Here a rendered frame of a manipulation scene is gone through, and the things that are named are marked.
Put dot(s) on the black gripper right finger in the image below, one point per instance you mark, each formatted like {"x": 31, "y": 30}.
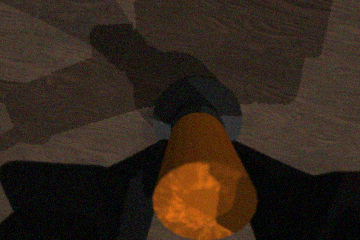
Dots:
{"x": 294, "y": 205}

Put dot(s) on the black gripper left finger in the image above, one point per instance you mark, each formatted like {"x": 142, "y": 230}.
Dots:
{"x": 117, "y": 197}

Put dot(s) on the orange cylindrical knob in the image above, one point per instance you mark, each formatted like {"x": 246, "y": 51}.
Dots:
{"x": 203, "y": 191}

